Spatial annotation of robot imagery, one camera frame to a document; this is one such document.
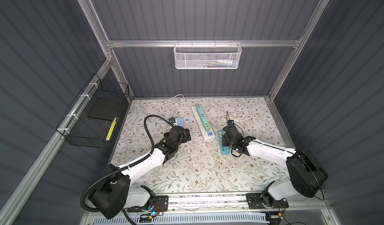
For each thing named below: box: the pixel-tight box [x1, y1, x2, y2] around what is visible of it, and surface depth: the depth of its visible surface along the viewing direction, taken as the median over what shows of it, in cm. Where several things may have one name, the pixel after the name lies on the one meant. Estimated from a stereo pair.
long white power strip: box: [191, 105, 216, 141], surface depth 100 cm
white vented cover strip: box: [90, 212, 268, 225], surface depth 72 cm
